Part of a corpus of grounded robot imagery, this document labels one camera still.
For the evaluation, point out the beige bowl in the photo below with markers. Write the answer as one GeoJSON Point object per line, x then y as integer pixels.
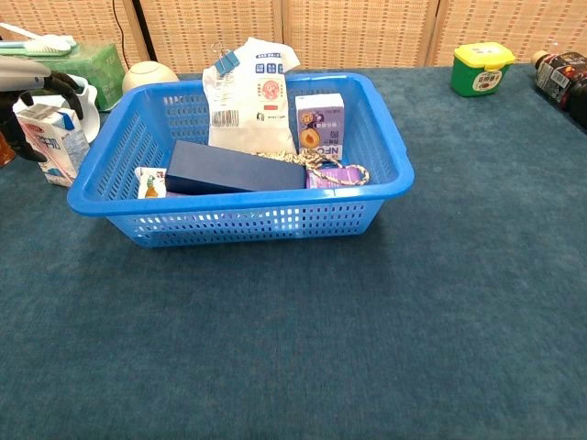
{"type": "Point", "coordinates": [149, 78]}

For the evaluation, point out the dark drink bottle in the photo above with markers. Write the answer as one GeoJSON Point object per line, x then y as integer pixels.
{"type": "Point", "coordinates": [561, 80]}

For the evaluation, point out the green tissue box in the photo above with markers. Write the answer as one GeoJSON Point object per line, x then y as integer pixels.
{"type": "Point", "coordinates": [98, 64]}

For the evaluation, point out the green tub yellow lid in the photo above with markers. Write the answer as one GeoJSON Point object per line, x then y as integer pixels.
{"type": "Point", "coordinates": [479, 73]}

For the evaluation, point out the small white pink box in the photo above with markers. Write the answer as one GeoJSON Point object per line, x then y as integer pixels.
{"type": "Point", "coordinates": [62, 149]}

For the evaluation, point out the white plastic spoon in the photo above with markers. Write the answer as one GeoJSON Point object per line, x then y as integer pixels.
{"type": "Point", "coordinates": [16, 31]}

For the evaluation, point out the blue plastic basket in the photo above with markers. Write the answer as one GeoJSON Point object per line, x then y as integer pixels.
{"type": "Point", "coordinates": [247, 220]}

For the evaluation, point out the blue binder clip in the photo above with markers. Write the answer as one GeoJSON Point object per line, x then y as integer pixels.
{"type": "Point", "coordinates": [228, 62]}

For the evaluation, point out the purple juice box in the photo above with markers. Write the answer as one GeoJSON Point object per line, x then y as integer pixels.
{"type": "Point", "coordinates": [318, 124]}

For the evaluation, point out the white printed bag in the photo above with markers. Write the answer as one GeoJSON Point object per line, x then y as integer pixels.
{"type": "Point", "coordinates": [257, 114]}

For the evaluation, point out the white plastic mug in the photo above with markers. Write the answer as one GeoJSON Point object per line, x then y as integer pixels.
{"type": "Point", "coordinates": [91, 114]}

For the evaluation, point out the teal table cloth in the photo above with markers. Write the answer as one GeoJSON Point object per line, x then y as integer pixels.
{"type": "Point", "coordinates": [293, 330]}

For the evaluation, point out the bamboo folding screen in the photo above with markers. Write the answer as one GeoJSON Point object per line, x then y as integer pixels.
{"type": "Point", "coordinates": [357, 32]}

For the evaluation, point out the small purple box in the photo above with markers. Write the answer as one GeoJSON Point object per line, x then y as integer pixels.
{"type": "Point", "coordinates": [332, 179]}

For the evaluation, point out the white snack packet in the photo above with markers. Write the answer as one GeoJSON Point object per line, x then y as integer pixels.
{"type": "Point", "coordinates": [150, 183]}

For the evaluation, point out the orange can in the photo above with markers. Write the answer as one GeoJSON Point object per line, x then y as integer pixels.
{"type": "Point", "coordinates": [5, 153]}

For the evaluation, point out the navy blue box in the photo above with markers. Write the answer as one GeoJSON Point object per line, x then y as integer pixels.
{"type": "Point", "coordinates": [229, 172]}

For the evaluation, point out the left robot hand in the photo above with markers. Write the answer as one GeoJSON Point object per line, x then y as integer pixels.
{"type": "Point", "coordinates": [23, 73]}

